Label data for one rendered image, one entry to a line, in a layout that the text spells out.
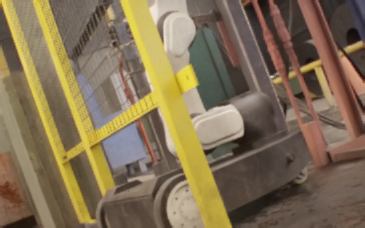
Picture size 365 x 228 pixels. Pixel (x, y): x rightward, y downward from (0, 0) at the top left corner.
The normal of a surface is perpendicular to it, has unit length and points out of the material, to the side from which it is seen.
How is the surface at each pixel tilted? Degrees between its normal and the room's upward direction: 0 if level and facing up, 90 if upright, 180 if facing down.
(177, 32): 90
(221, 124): 90
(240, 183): 90
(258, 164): 90
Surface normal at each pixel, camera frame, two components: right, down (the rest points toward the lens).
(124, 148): 0.32, -0.14
